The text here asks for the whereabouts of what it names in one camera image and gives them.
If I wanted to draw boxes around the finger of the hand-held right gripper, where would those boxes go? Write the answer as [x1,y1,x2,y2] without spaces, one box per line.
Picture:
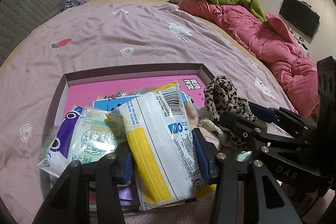
[248,102,317,135]
[219,112,307,153]

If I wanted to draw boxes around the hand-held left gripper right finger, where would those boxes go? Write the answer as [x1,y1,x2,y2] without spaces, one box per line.
[192,128,301,224]

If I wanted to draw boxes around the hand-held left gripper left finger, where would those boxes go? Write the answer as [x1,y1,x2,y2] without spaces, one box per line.
[31,141,134,224]

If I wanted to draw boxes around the leopard print scrunchie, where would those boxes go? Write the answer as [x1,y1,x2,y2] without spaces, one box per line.
[203,76,258,153]

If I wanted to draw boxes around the teddy bear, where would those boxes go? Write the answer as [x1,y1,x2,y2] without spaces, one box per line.
[117,183,139,203]
[184,102,222,148]

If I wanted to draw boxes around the yellow and white packet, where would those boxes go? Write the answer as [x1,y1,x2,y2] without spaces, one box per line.
[106,81,217,211]

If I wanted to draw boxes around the green tissue pack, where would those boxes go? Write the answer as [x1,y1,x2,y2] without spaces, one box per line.
[67,107,129,167]

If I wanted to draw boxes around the cartoon face packet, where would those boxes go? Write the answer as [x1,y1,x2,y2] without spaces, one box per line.
[37,106,87,177]

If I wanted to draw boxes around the green sponge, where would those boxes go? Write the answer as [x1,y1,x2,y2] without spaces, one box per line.
[42,126,62,148]

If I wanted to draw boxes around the grey cardboard box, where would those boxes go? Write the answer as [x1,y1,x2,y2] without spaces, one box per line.
[39,63,219,216]

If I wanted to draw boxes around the cluttered white shelf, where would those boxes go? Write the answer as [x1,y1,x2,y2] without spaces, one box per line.
[289,27,311,51]

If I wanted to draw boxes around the pink comforter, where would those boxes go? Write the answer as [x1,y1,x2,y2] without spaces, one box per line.
[178,0,322,118]

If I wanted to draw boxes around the black television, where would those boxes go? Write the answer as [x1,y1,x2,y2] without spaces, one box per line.
[279,0,321,38]

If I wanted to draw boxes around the purple printed bedspread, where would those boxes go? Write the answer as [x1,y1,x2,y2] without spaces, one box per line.
[0,1,300,224]

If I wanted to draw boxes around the dark patterned cloth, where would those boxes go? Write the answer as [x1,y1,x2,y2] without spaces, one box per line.
[61,0,90,12]

